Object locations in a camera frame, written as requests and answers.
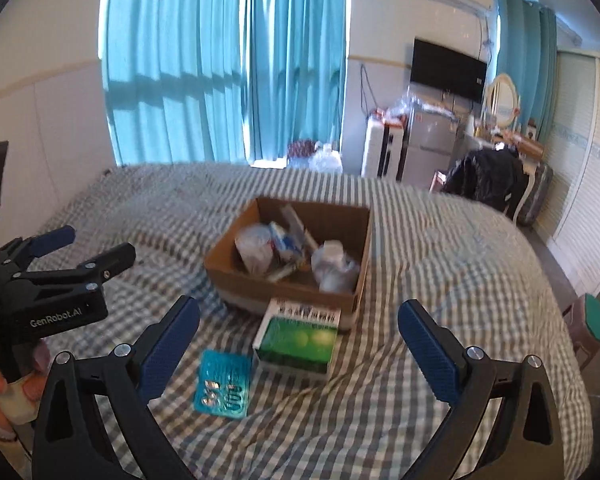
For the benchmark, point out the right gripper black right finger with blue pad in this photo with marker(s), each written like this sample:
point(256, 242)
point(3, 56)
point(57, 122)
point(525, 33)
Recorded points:
point(525, 440)

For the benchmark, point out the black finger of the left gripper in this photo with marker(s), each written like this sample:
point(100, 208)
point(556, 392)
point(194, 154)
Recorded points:
point(20, 252)
point(87, 276)

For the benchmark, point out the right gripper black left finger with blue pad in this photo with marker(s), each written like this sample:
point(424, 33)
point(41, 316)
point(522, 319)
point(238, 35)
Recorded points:
point(71, 441)

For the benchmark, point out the white mesh sock blue trim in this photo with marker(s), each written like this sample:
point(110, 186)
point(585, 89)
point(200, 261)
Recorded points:
point(255, 246)

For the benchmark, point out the clear plastic bottle red label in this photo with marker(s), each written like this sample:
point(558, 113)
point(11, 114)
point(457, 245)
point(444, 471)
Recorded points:
point(333, 269)

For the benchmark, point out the person's left hand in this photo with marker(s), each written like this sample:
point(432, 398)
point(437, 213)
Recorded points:
point(19, 401)

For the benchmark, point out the green topped pink stool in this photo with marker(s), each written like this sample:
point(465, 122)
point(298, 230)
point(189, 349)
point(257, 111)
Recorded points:
point(582, 318)

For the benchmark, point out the teal blister pill pack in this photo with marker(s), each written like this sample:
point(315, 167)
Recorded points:
point(223, 387)

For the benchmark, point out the grey checked bed cover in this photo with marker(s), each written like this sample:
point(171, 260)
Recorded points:
point(466, 264)

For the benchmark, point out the light blue tissue pack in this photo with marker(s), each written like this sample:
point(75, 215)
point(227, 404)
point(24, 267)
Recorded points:
point(286, 247)

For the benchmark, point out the white tube purple print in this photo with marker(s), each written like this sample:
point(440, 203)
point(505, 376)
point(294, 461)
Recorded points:
point(298, 230)

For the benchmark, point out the green white medicine box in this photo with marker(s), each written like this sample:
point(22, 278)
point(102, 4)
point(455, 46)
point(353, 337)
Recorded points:
point(297, 339)

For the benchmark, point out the brown cardboard box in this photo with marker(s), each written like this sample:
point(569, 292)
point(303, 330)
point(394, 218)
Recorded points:
point(285, 278)

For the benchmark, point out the white louvered wardrobe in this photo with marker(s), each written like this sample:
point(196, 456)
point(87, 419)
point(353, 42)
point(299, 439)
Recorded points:
point(569, 221)

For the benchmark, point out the dark red patterned bag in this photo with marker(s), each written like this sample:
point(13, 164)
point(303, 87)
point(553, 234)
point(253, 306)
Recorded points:
point(300, 152)

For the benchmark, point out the teal window curtain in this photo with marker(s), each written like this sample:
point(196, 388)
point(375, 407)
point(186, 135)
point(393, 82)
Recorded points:
point(221, 80)

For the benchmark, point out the grey checked chair cushion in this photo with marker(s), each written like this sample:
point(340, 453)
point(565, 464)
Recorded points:
point(540, 179)

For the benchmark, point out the clear plastic bag on floor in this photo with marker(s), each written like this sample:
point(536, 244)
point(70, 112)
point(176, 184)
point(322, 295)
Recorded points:
point(326, 160)

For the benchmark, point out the black jacket on chair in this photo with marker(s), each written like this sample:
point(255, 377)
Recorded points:
point(494, 178)

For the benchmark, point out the silver small refrigerator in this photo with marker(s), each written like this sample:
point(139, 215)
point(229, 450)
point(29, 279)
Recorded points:
point(428, 143)

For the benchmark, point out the white suitcase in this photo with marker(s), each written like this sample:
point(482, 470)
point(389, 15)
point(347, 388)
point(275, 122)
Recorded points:
point(383, 151)

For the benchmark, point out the oval white vanity mirror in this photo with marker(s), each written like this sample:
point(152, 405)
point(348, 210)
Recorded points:
point(501, 104)

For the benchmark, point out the teal side curtain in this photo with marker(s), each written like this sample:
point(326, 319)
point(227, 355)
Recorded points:
point(528, 55)

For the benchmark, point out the black wall television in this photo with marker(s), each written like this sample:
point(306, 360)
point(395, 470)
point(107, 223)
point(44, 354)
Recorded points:
point(448, 70)

